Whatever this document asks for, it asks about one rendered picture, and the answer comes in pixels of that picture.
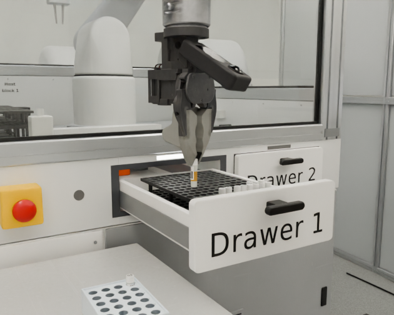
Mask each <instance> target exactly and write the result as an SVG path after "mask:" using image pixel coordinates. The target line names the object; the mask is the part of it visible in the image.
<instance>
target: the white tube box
mask: <svg viewBox="0 0 394 315"><path fill-rule="evenodd" d="M81 299H82V313H83V315H169V312H168V310H167V309H166V308H165V307H164V306H163V305H162V304H161V303H160V302H159V301H158V300H157V299H156V298H155V297H154V296H153V295H152V294H151V293H150V292H149V291H148V290H147V289H146V288H145V287H144V286H143V285H142V284H141V283H140V282H139V281H138V280H137V279H136V278H135V277H134V286H127V285H126V280H125V279H124V280H120V281H115V282H109V283H106V284H100V285H97V286H92V287H87V288H83V289H81Z"/></svg>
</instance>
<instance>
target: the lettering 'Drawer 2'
mask: <svg viewBox="0 0 394 315"><path fill-rule="evenodd" d="M310 169H313V170H314V171H313V174H312V175H311V177H310V178H309V180H308V181H314V180H315V179H311V178H312V176H313V175H314V173H315V168H313V167H311V168H309V170H310ZM302 173H303V172H301V173H298V182H300V174H302ZM292 174H293V175H294V176H295V177H291V178H290V176H291V175H292ZM286 176H287V174H286V175H285V180H284V181H283V175H281V176H280V181H279V180H278V176H276V178H277V182H278V186H279V185H280V182H281V179H282V181H283V185H285V181H286ZM290 176H289V179H288V180H289V183H290V184H294V183H295V182H291V181H290V179H296V175H295V173H291V174H290ZM250 177H254V178H255V179H256V181H257V180H258V179H257V177H256V176H254V175H251V176H248V178H250ZM268 178H272V180H269V182H271V181H272V184H271V185H274V179H273V176H269V177H267V179H268Z"/></svg>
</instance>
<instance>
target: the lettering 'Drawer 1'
mask: <svg viewBox="0 0 394 315"><path fill-rule="evenodd" d="M317 215H318V216H317ZM315 216H317V230H316V231H313V233H318V232H322V229H320V230H319V224H320V212H317V213H315V214H314V217H315ZM300 223H303V220H302V221H300V222H299V223H298V222H296V238H297V237H298V226H299V225H300ZM285 226H289V227H290V230H287V231H283V229H284V228H285ZM277 229H278V226H276V227H275V232H274V236H272V233H271V228H270V227H269V228H268V230H267V233H266V238H265V237H264V234H263V230H262V229H260V231H261V237H262V241H263V245H266V242H267V239H268V234H269V232H270V238H271V243H274V242H275V237H276V232H277ZM288 232H292V226H291V224H289V223H287V224H285V225H283V227H282V228H281V238H282V239H283V240H289V239H291V236H290V237H288V238H285V237H283V233H288ZM248 234H253V235H254V237H251V238H248V239H247V240H246V241H245V243H244V246H245V249H251V248H252V247H254V248H255V247H256V233H255V232H254V231H249V232H247V233H245V236H246V235H248ZM218 235H223V236H224V237H225V239H226V246H225V249H224V250H223V251H222V252H220V253H217V254H215V236H218ZM239 236H242V233H240V234H238V235H233V252H236V240H237V238H238V237H239ZM252 239H254V241H253V244H252V245H251V246H250V247H248V246H247V242H248V241H249V240H252ZM228 245H229V239H228V235H227V234H226V233H224V232H218V233H214V234H212V235H211V257H212V258H213V257H216V256H220V255H222V254H224V253H225V252H226V251H227V249H228Z"/></svg>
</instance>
